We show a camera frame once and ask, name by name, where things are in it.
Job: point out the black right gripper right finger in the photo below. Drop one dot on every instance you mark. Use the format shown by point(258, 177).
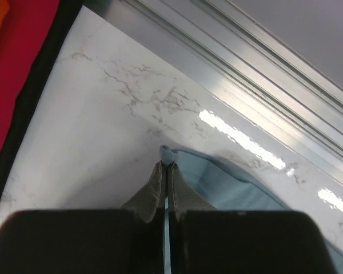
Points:
point(206, 240)

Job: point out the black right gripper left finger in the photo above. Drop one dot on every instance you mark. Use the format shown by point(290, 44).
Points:
point(128, 239)

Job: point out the folded black t-shirt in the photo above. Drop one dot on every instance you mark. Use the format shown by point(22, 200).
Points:
point(43, 64)

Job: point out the folded crimson t-shirt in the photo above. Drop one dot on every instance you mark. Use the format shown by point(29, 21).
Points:
point(22, 34)

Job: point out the aluminium table edge rail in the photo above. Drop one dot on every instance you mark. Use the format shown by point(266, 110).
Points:
point(217, 45)

